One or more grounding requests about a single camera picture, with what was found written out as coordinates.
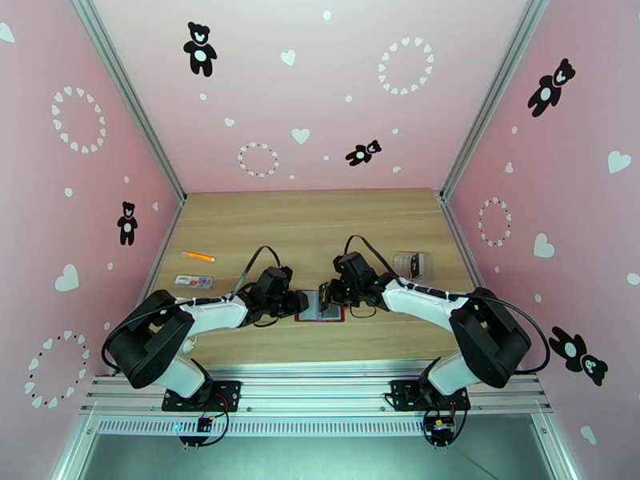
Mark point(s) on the black VIP card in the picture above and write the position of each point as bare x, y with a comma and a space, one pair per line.
325, 293

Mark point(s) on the red leather card holder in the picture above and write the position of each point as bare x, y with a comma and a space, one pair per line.
312, 313

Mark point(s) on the dark card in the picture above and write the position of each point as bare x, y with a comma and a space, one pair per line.
337, 313

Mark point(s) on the clear acrylic card box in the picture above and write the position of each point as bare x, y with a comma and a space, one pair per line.
402, 266

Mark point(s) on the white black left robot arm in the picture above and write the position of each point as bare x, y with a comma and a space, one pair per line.
220, 316

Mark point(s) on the small white eraser packet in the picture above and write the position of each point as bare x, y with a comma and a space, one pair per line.
194, 281

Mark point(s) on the orange pen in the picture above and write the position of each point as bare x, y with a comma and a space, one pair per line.
197, 256

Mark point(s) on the perforated metal strip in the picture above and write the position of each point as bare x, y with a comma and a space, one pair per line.
320, 426

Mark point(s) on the small black circuit board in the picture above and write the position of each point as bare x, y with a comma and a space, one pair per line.
204, 424

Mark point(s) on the circuit board with yellow connector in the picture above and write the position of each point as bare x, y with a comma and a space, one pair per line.
440, 428

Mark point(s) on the black teddy bear sticker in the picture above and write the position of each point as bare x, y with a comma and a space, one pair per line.
200, 56

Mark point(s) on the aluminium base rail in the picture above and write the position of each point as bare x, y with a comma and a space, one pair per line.
320, 388

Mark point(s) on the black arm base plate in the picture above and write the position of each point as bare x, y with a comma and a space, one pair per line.
230, 393
400, 393

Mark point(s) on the aluminium frame post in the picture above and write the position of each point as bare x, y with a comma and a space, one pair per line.
494, 93
129, 93

